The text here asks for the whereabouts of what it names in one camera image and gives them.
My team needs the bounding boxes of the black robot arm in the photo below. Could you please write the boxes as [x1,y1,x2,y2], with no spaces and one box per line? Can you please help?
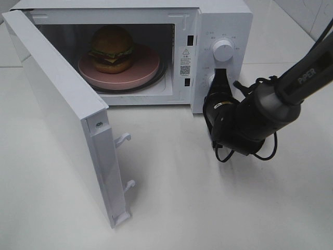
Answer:
[203,34,332,156]

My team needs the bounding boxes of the burger with lettuce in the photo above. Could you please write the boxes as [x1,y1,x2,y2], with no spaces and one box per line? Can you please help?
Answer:
[88,25,135,74]

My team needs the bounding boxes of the white microwave knob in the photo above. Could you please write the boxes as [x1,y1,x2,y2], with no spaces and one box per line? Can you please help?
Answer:
[207,74,215,88]
[212,37,235,62]

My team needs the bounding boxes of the white microwave door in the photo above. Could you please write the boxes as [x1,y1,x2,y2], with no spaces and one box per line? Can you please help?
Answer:
[3,10,135,227]

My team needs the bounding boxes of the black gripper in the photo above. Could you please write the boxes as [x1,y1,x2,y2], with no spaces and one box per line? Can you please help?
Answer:
[203,69,239,138]

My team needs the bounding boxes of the glass microwave turntable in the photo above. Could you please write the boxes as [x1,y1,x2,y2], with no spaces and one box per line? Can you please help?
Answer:
[89,62,168,94]

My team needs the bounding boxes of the white microwave oven body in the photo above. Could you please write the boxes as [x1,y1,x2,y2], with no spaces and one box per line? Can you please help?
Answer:
[8,1,253,114]

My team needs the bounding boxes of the pink round plate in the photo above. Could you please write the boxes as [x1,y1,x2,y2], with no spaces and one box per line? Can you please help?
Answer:
[78,44,162,92]

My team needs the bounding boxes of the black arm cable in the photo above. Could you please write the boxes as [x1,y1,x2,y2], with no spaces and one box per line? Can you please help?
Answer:
[212,15,333,163]

